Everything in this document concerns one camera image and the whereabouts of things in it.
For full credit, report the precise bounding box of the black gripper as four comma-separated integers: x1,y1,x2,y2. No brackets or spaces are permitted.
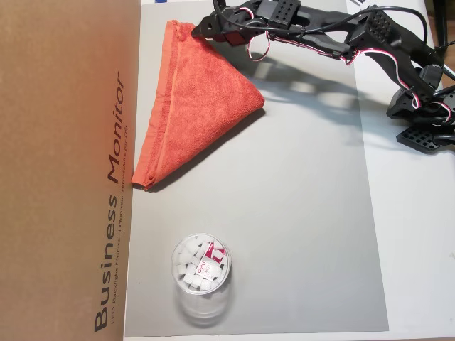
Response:
191,8,268,40

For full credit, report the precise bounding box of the clear plastic jar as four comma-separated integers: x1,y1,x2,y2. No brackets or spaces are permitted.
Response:
169,232,234,326

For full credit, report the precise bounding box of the grey table mat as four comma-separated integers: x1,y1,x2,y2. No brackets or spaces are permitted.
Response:
124,0,390,337

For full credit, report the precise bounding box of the black perforated table clamp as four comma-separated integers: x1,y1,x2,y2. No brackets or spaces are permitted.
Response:
395,126,455,154

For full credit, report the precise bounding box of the brown cardboard monitor box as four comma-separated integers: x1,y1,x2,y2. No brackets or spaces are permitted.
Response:
0,0,143,341

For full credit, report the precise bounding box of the orange terry towel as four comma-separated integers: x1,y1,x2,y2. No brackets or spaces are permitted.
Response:
130,20,267,193

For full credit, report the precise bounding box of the red white paper packet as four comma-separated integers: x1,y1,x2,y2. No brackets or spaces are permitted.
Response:
193,241,228,281

